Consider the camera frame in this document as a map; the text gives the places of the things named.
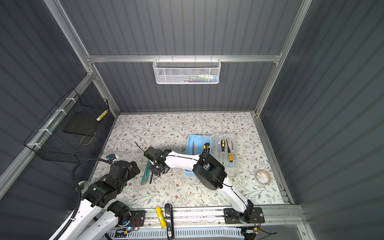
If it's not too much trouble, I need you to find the teal tool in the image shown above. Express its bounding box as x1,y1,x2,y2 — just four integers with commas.
141,161,151,185

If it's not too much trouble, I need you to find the clear handle screwdriver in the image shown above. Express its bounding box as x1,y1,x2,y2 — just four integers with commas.
217,143,221,164

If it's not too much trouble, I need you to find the blue plastic tool box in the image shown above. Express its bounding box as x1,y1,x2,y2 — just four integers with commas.
183,133,240,178

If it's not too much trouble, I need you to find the black yellow screwdriver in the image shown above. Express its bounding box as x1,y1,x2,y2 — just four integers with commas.
221,139,226,165

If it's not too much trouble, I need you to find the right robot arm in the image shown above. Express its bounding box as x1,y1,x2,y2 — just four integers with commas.
144,147,254,223

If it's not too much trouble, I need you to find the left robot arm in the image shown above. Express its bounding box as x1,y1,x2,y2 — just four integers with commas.
50,160,140,240

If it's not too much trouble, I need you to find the yellow tube in basket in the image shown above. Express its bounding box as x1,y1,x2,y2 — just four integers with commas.
96,110,109,122

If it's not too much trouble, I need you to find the black pad in basket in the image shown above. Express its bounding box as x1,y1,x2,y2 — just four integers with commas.
63,113,101,137

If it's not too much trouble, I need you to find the clear tape roll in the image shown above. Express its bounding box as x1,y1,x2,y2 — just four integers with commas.
254,170,272,186

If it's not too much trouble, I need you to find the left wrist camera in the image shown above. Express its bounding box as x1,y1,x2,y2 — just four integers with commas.
106,154,118,163

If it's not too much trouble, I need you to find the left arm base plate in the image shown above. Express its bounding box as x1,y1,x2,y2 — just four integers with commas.
118,211,146,228

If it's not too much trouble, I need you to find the black handle tool on rail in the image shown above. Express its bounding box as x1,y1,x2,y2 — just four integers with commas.
165,203,175,240

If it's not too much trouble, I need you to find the yellow marker on rail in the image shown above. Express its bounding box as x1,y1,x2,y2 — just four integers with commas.
155,207,167,229

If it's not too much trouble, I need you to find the black wire basket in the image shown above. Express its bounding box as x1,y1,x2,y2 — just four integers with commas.
24,89,109,163

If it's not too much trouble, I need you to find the white wire mesh basket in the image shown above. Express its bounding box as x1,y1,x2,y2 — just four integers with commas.
153,60,222,85

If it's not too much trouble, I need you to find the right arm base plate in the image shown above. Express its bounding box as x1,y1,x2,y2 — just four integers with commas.
224,207,265,225

